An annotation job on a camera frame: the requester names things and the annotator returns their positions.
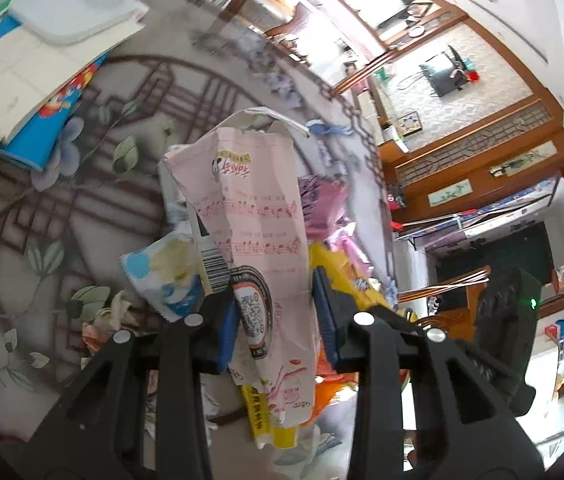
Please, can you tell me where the pink paper bag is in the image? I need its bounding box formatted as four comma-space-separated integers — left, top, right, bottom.
162, 109, 319, 428

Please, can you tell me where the blue candy wrapper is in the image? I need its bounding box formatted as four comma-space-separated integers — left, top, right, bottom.
307, 119, 355, 137

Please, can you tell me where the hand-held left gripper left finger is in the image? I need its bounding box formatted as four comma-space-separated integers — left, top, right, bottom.
18, 292, 241, 480

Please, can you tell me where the white lamp base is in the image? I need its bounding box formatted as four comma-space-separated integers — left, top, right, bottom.
8, 0, 151, 44

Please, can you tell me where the carved wooden chair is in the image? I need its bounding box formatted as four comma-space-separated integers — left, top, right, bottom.
396, 265, 493, 343

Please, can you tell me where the white paper pad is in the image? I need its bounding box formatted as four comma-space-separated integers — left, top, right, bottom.
0, 10, 145, 166

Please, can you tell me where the crumpled beige wrapper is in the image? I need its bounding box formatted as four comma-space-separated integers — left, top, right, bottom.
82, 290, 136, 357

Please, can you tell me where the wall television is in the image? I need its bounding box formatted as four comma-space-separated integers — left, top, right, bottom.
419, 52, 465, 99

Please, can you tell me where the yellow snack wrapper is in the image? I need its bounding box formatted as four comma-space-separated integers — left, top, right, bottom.
309, 242, 393, 312

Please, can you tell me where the pink plastic wrapper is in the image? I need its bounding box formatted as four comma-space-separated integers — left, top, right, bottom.
298, 174, 377, 281

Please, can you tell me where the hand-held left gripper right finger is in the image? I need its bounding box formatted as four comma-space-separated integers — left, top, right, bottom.
311, 266, 548, 480

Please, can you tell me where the blue picture book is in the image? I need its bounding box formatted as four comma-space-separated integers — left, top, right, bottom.
0, 52, 109, 174

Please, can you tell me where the yellow strip wrapper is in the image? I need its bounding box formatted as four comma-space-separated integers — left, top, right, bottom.
241, 384, 301, 452

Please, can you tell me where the small framed picture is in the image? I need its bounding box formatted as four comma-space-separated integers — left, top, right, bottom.
397, 112, 423, 136

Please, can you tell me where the long printed board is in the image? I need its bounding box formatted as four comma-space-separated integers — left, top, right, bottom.
394, 179, 560, 242

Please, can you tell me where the orange snack wrapper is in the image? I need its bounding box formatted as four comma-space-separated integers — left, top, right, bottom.
308, 347, 411, 428

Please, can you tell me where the white barcode package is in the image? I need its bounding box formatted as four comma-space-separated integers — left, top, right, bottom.
158, 145, 235, 295

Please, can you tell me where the blue white snack wrapper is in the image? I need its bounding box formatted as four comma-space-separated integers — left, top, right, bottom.
119, 232, 207, 323

